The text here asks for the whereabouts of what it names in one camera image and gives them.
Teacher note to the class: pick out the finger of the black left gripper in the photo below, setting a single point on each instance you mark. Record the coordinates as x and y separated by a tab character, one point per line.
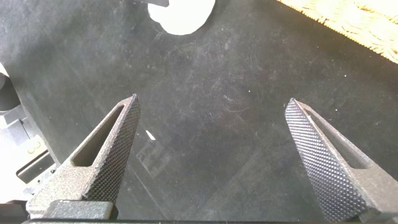
155	2

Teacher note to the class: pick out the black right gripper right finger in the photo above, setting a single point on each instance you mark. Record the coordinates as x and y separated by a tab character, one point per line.
335	186

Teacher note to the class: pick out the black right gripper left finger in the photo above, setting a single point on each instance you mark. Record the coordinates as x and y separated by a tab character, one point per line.
93	180

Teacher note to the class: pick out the grey robot chassis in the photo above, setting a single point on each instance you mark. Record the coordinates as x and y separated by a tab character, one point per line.
18	149

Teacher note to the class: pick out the dark table cloth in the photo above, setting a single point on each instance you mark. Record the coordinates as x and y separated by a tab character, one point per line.
217	93

